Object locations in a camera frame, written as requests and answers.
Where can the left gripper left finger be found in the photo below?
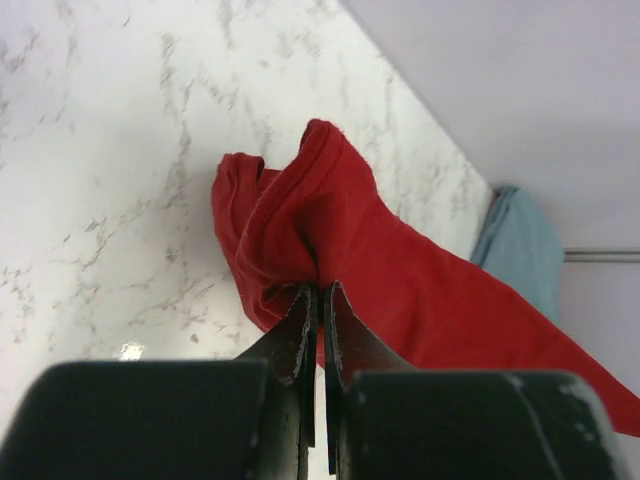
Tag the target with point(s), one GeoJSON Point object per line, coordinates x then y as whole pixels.
{"type": "Point", "coordinates": [250, 417]}

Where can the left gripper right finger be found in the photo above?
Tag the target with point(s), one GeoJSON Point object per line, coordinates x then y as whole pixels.
{"type": "Point", "coordinates": [389, 420]}

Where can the red t-shirt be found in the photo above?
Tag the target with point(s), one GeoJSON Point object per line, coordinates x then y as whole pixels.
{"type": "Point", "coordinates": [321, 220]}

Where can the folded blue t-shirt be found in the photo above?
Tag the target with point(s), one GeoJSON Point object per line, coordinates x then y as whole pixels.
{"type": "Point", "coordinates": [519, 246]}

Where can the right aluminium frame post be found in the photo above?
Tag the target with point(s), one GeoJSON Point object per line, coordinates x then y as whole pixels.
{"type": "Point", "coordinates": [602, 255]}

